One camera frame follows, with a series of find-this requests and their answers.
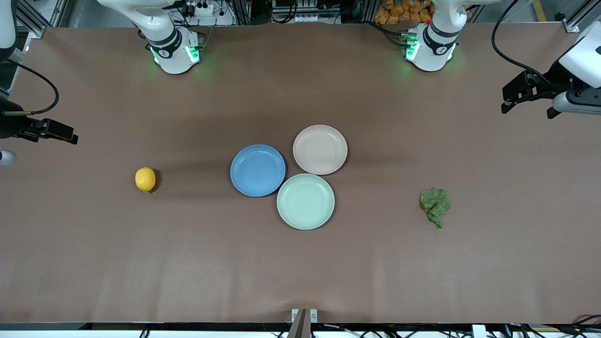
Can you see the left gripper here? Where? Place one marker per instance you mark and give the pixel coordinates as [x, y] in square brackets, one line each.
[557, 78]

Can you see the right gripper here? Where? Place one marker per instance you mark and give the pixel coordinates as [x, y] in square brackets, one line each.
[9, 126]

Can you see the yellow lemon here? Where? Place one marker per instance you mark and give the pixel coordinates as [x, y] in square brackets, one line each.
[145, 180]

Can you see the green lettuce leaf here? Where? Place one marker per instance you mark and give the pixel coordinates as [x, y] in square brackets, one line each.
[435, 204]

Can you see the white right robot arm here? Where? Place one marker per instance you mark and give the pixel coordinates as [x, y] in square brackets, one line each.
[171, 51]

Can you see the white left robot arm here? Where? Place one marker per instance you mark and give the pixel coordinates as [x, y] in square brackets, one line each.
[429, 51]

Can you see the bag of oranges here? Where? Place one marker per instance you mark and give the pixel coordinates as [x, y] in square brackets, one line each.
[394, 11]

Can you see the white power strip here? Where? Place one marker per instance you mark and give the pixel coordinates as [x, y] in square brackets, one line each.
[209, 9]

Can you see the beige pink plate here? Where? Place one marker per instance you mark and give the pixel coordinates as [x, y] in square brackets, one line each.
[320, 149]

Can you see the blue plate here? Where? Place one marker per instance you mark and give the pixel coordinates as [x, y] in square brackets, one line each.
[258, 170]

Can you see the mint green plate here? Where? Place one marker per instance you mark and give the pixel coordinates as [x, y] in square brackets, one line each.
[305, 202]

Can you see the aluminium frame profile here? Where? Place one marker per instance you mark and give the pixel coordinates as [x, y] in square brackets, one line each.
[575, 23]
[33, 23]

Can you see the metal table edge bracket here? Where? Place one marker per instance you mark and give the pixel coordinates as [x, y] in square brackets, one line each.
[304, 324]

